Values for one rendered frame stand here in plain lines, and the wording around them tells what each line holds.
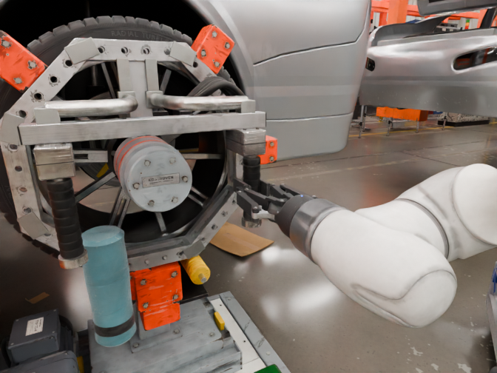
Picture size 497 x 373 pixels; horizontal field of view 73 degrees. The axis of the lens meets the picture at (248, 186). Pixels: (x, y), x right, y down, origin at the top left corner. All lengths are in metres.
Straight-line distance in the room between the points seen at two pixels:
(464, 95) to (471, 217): 2.48
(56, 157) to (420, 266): 0.50
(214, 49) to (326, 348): 1.20
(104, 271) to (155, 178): 0.22
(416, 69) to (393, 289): 2.76
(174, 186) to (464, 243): 0.50
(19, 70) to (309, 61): 0.90
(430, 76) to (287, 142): 1.90
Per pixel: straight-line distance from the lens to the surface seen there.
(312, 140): 1.34
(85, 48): 0.78
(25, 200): 0.83
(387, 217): 0.44
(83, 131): 0.60
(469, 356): 1.71
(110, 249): 0.74
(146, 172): 0.67
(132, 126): 0.61
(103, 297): 0.79
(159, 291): 0.95
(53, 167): 0.58
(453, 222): 0.47
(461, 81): 2.92
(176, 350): 1.20
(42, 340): 1.06
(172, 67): 0.90
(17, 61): 0.79
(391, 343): 1.63
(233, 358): 1.25
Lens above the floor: 1.05
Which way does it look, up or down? 18 degrees down
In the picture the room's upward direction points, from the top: straight up
